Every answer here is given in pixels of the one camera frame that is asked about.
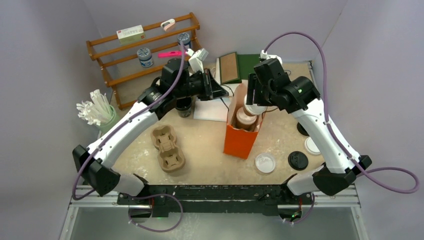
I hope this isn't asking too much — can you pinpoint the green paper bag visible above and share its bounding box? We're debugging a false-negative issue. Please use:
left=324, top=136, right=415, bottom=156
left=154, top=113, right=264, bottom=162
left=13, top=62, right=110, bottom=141
left=216, top=52, right=260, bottom=84

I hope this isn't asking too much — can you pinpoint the blue white jar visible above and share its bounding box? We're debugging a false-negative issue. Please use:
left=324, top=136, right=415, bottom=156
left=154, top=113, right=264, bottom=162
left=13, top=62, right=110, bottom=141
left=177, top=32, right=192, bottom=49
left=136, top=47, right=154, bottom=68

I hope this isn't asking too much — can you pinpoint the black cup lid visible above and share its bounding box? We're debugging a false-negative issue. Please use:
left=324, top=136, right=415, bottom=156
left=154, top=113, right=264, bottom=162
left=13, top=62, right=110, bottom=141
left=287, top=151, right=309, bottom=171
left=296, top=122, right=310, bottom=137

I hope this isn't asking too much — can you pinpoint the white pink clip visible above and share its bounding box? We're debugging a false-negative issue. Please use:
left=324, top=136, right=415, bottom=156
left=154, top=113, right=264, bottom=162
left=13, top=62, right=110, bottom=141
left=160, top=18, right=176, bottom=32

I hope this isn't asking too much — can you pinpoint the brown paper cup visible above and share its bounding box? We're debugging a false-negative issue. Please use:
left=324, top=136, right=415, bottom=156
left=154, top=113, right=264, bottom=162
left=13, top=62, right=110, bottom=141
left=235, top=120, right=256, bottom=132
left=242, top=105, right=266, bottom=117

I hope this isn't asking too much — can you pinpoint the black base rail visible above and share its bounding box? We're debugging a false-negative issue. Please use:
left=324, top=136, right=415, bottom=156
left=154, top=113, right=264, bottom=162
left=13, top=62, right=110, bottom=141
left=69, top=183, right=362, bottom=220

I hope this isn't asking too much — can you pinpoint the pulp cup carrier tray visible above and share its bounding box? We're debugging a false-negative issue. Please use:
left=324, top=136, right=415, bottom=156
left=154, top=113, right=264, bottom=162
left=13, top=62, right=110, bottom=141
left=150, top=125, right=186, bottom=173

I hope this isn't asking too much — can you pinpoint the orange paper bag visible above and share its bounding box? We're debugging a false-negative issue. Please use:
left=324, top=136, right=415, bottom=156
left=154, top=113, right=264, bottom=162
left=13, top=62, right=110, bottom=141
left=223, top=82, right=267, bottom=160

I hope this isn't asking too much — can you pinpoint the blue white jar right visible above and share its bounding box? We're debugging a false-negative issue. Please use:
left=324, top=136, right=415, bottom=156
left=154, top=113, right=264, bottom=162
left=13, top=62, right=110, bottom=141
left=177, top=32, right=192, bottom=49

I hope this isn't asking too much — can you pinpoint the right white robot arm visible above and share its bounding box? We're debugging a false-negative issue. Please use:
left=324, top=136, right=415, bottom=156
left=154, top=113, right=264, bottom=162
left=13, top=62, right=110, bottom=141
left=247, top=58, right=372, bottom=204

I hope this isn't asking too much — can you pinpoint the wooden shelf rack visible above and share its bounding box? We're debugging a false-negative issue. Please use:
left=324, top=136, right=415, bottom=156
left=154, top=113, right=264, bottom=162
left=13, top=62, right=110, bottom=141
left=86, top=12, right=201, bottom=110

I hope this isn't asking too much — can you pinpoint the blue white jar left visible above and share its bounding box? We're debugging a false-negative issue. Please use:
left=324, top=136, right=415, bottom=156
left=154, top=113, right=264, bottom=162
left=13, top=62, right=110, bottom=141
left=136, top=47, right=154, bottom=68

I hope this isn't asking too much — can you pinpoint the pink marker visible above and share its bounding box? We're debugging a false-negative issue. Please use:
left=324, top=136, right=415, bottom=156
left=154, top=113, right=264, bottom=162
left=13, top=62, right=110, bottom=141
left=157, top=50, right=182, bottom=58

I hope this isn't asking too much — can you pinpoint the black paper cup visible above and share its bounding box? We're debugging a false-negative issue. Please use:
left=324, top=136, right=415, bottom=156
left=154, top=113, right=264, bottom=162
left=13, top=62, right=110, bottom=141
left=175, top=97, right=193, bottom=118

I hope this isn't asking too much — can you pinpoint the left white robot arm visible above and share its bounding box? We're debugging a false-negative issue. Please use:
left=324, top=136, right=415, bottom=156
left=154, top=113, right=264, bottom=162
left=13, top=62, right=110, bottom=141
left=72, top=58, right=229, bottom=205

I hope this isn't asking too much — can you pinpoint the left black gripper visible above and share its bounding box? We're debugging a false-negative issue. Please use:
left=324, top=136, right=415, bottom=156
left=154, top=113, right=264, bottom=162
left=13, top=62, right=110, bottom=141
left=174, top=68, right=229, bottom=102

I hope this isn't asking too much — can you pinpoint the green straw holder cup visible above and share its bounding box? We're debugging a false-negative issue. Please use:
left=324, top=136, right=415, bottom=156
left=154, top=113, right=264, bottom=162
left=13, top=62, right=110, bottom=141
left=97, top=105, right=120, bottom=135

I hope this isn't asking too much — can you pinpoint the white cup lid picked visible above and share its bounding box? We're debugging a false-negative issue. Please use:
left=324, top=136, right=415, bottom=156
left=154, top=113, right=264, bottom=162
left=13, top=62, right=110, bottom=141
left=235, top=107, right=257, bottom=122

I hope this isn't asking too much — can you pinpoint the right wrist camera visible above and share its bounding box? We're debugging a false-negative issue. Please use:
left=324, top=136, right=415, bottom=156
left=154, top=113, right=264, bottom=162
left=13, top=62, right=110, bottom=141
left=259, top=50, right=283, bottom=65

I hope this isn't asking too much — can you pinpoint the white green box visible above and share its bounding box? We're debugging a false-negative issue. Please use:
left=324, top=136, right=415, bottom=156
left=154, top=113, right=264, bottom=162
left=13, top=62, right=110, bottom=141
left=116, top=25, right=146, bottom=46

